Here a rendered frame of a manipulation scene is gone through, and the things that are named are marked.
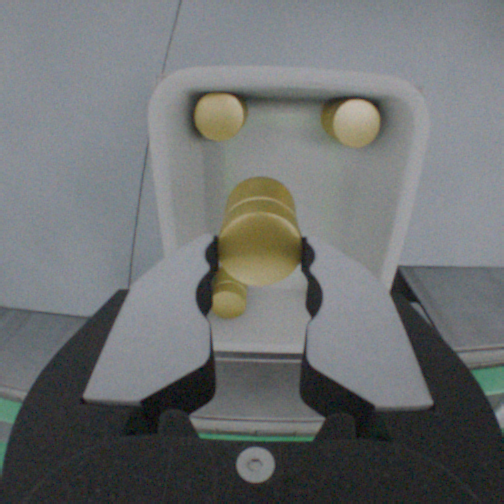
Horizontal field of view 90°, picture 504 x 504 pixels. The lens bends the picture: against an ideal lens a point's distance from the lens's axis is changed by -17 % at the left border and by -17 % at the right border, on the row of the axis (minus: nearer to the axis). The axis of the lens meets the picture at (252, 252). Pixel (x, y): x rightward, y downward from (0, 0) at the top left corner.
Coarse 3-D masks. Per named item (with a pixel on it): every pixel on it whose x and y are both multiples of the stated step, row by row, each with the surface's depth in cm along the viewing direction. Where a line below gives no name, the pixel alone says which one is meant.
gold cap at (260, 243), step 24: (240, 192) 13; (264, 192) 13; (288, 192) 14; (240, 216) 11; (264, 216) 11; (288, 216) 11; (240, 240) 11; (264, 240) 11; (288, 240) 11; (240, 264) 12; (264, 264) 12; (288, 264) 12
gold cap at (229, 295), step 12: (216, 276) 30; (228, 276) 28; (216, 288) 27; (228, 288) 27; (240, 288) 28; (216, 300) 27; (228, 300) 27; (240, 300) 27; (216, 312) 28; (228, 312) 28; (240, 312) 28
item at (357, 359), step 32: (320, 256) 10; (320, 288) 9; (352, 288) 9; (384, 288) 9; (320, 320) 8; (352, 320) 8; (384, 320) 7; (320, 352) 7; (352, 352) 7; (384, 352) 7; (320, 384) 6; (352, 384) 6; (384, 384) 6; (416, 384) 6; (352, 416) 6
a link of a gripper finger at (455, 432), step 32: (416, 320) 7; (416, 352) 6; (448, 352) 6; (448, 384) 6; (384, 416) 5; (416, 416) 5; (448, 416) 5; (480, 416) 5; (416, 448) 4; (448, 448) 4; (480, 448) 4; (480, 480) 4
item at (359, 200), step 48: (192, 96) 19; (288, 96) 22; (336, 96) 20; (384, 96) 16; (192, 144) 22; (240, 144) 24; (288, 144) 24; (336, 144) 24; (384, 144) 20; (192, 192) 23; (336, 192) 26; (384, 192) 21; (192, 240) 25; (336, 240) 28; (384, 240) 21; (288, 288) 31; (240, 336) 27; (288, 336) 27
